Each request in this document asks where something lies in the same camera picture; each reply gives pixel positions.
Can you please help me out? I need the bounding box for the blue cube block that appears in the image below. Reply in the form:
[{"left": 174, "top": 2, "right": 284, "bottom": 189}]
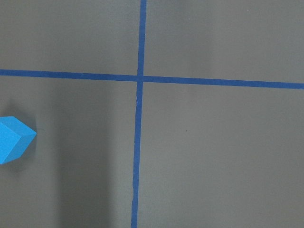
[{"left": 0, "top": 116, "right": 37, "bottom": 165}]

